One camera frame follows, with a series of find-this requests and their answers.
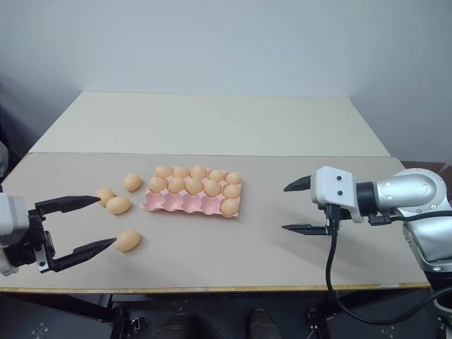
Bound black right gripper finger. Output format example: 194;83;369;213
281;222;331;237
283;174;314;193

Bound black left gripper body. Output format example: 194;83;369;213
3;207;58;275

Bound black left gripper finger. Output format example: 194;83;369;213
34;194;101;218
52;237;117;272

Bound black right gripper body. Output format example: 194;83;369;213
309;191;351;236

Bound pink egg tray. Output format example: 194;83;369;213
141;172;244;221

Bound reddish brown furniture piece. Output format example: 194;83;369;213
401;160;446;174

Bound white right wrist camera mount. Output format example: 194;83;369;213
309;165;365;225

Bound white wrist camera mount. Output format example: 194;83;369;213
309;165;365;225
0;192;30;277

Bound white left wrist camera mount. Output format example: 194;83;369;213
0;192;30;277

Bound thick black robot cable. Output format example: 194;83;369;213
323;203;452;326

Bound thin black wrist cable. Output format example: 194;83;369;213
368;210;452;227

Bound black table frame bar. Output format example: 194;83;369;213
0;291;124;324

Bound black table leg bracket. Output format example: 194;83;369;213
305;306;331;339

